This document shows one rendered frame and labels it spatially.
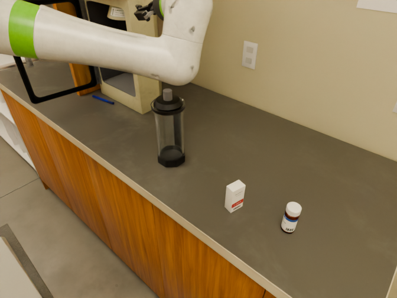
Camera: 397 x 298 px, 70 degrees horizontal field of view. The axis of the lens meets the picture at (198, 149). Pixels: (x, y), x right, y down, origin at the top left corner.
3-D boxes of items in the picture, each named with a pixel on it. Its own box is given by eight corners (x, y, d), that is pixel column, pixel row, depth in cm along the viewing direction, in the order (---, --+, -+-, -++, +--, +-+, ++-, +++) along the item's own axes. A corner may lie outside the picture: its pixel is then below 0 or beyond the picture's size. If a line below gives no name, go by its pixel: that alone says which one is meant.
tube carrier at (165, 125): (171, 143, 108) (168, 92, 95) (192, 155, 103) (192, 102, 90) (150, 156, 102) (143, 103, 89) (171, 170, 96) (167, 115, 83)
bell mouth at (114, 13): (132, 9, 128) (130, -6, 125) (159, 15, 119) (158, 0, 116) (98, 15, 118) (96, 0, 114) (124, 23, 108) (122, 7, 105)
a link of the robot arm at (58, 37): (33, 4, 56) (51, 5, 66) (33, 62, 61) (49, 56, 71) (208, 45, 65) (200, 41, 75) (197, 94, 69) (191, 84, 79)
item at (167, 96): (169, 99, 96) (168, 81, 92) (188, 109, 91) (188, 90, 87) (147, 109, 90) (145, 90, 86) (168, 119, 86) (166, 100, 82)
